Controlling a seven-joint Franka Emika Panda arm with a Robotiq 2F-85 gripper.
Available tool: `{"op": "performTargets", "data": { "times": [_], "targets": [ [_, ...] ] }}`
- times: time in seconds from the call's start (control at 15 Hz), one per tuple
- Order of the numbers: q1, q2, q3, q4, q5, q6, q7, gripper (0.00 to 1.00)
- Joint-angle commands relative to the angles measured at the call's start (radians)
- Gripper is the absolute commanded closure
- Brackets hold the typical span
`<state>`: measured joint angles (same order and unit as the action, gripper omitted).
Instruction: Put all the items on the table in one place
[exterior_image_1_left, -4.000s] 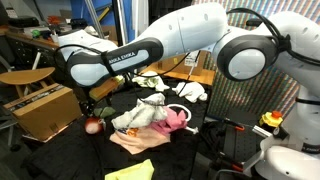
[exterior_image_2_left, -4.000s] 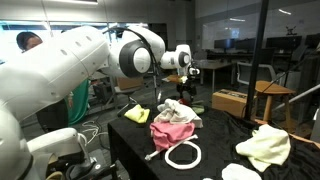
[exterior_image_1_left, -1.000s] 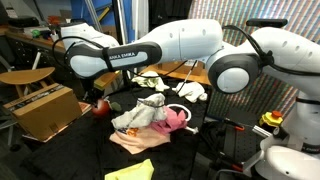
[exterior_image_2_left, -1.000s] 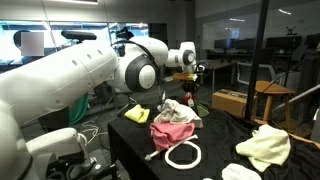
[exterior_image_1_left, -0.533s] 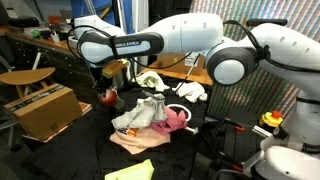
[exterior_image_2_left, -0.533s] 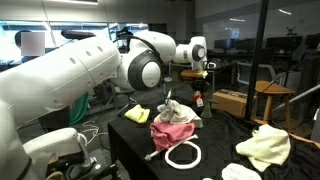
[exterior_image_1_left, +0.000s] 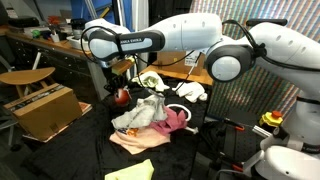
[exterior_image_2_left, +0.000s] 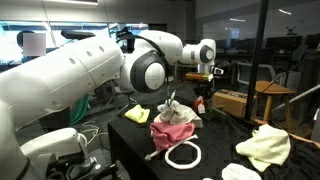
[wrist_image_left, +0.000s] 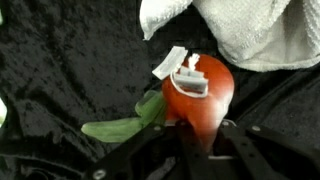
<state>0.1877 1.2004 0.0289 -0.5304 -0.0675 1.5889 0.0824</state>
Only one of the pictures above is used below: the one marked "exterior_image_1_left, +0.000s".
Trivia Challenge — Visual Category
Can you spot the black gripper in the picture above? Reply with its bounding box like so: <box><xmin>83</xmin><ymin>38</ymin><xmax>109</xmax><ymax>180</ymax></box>
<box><xmin>105</xmin><ymin>68</ymin><xmax>129</xmax><ymax>93</ymax></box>

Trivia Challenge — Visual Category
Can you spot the red radish plush toy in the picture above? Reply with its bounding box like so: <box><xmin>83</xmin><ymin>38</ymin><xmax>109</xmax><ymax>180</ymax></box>
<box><xmin>113</xmin><ymin>85</ymin><xmax>133</xmax><ymax>108</ymax></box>

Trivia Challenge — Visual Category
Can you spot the pale green towel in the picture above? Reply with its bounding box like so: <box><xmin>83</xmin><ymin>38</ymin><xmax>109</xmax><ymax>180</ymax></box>
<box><xmin>130</xmin><ymin>70</ymin><xmax>171</xmax><ymax>93</ymax></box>

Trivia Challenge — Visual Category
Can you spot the grey white towel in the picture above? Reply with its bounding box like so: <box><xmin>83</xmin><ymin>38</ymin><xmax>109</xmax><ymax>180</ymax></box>
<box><xmin>110</xmin><ymin>94</ymin><xmax>168</xmax><ymax>131</ymax></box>

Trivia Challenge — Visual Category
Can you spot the pink cloth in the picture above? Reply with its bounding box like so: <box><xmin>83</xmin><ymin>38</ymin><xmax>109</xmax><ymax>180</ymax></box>
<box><xmin>149</xmin><ymin>107</ymin><xmax>188</xmax><ymax>135</ymax></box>

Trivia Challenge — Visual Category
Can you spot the workbench with wooden top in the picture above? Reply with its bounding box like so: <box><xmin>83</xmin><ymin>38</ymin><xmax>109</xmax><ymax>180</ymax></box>
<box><xmin>0</xmin><ymin>26</ymin><xmax>122</xmax><ymax>101</ymax></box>

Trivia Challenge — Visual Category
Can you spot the white plastic bin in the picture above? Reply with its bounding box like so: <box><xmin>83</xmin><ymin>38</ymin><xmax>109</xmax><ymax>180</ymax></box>
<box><xmin>66</xmin><ymin>34</ymin><xmax>85</xmax><ymax>52</ymax></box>

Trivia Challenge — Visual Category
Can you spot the peach printed cloth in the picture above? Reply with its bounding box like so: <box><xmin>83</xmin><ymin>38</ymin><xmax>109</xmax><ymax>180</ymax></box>
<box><xmin>109</xmin><ymin>126</ymin><xmax>172</xmax><ymax>156</ymax></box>

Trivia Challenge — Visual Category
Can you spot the black upright pole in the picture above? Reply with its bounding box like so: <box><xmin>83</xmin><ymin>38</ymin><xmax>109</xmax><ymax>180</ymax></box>
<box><xmin>112</xmin><ymin>0</ymin><xmax>130</xmax><ymax>86</ymax></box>

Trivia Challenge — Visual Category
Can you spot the white cup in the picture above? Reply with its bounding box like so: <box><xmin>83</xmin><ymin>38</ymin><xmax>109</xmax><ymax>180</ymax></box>
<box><xmin>50</xmin><ymin>33</ymin><xmax>61</xmax><ymax>44</ymax></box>

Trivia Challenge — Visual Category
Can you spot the white fluffy towel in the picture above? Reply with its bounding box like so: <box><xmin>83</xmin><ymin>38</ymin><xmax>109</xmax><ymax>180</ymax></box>
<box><xmin>171</xmin><ymin>81</ymin><xmax>208</xmax><ymax>104</ymax></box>

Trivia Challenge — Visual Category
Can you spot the cardboard box with black tape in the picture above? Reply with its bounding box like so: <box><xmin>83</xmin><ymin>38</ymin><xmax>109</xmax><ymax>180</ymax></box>
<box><xmin>3</xmin><ymin>83</ymin><xmax>84</xmax><ymax>142</ymax></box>

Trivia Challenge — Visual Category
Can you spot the silver slanted pole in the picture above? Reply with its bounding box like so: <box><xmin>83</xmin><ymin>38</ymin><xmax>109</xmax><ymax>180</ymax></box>
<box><xmin>84</xmin><ymin>0</ymin><xmax>123</xmax><ymax>88</ymax></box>

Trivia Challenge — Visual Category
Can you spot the black table cloth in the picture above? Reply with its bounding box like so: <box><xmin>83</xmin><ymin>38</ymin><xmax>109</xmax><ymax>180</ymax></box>
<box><xmin>21</xmin><ymin>78</ymin><xmax>214</xmax><ymax>180</ymax></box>

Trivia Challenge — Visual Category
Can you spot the blue board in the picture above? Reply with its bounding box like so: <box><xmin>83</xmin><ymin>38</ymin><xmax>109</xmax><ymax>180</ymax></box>
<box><xmin>70</xmin><ymin>0</ymin><xmax>134</xmax><ymax>21</ymax></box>

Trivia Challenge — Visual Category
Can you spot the orange red tool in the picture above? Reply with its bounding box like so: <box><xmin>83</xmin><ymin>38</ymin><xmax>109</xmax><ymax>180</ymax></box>
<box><xmin>47</xmin><ymin>15</ymin><xmax>63</xmax><ymax>27</ymax></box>

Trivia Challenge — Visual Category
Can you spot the orange wooden side table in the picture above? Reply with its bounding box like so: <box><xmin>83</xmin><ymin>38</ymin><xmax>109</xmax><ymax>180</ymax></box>
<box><xmin>139</xmin><ymin>64</ymin><xmax>215</xmax><ymax>87</ymax></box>

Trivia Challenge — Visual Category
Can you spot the wooden stool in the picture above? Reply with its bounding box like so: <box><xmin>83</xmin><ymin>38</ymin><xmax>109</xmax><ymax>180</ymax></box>
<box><xmin>0</xmin><ymin>66</ymin><xmax>57</xmax><ymax>98</ymax></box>

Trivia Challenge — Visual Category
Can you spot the yellow green cloth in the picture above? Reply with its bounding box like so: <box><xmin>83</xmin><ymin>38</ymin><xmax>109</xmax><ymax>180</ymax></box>
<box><xmin>104</xmin><ymin>158</ymin><xmax>155</xmax><ymax>180</ymax></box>

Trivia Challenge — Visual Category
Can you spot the black case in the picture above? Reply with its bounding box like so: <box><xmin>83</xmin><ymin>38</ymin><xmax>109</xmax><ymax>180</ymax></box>
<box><xmin>8</xmin><ymin>17</ymin><xmax>41</xmax><ymax>28</ymax></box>

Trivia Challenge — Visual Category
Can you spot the white paper label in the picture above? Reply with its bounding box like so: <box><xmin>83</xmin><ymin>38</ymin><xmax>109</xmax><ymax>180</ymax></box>
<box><xmin>4</xmin><ymin>6</ymin><xmax>19</xmax><ymax>19</ymax></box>

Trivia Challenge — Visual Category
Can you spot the silver metal rod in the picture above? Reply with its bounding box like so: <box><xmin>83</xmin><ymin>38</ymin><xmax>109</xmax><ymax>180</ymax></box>
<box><xmin>252</xmin><ymin>124</ymin><xmax>273</xmax><ymax>138</ymax></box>

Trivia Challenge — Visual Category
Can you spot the yellow emergency stop button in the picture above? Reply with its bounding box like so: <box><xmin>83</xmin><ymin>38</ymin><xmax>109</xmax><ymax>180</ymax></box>
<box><xmin>259</xmin><ymin>110</ymin><xmax>284</xmax><ymax>128</ymax></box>

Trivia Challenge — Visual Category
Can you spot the white upright post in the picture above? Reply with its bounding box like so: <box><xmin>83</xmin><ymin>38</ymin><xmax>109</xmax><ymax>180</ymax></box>
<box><xmin>131</xmin><ymin>0</ymin><xmax>150</xmax><ymax>22</ymax></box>

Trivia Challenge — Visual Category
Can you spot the white rope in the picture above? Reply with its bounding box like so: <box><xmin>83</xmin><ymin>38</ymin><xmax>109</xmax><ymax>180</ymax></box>
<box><xmin>165</xmin><ymin>103</ymin><xmax>200</xmax><ymax>135</ymax></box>

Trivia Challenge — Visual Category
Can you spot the orange handled clamp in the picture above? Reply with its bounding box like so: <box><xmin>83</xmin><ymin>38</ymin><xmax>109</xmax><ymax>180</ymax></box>
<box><xmin>216</xmin><ymin>151</ymin><xmax>245</xmax><ymax>173</ymax></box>
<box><xmin>206</xmin><ymin>114</ymin><xmax>246</xmax><ymax>132</ymax></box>

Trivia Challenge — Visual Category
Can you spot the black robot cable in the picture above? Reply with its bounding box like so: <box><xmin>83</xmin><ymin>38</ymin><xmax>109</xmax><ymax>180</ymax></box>
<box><xmin>80</xmin><ymin>19</ymin><xmax>320</xmax><ymax>89</ymax></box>

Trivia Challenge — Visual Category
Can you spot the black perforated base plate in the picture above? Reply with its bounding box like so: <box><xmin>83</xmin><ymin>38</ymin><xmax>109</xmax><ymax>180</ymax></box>
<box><xmin>222</xmin><ymin>126</ymin><xmax>268</xmax><ymax>168</ymax></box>

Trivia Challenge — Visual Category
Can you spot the black camera on mount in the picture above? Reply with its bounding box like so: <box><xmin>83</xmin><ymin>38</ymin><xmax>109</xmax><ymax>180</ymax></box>
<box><xmin>245</xmin><ymin>18</ymin><xmax>288</xmax><ymax>28</ymax></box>

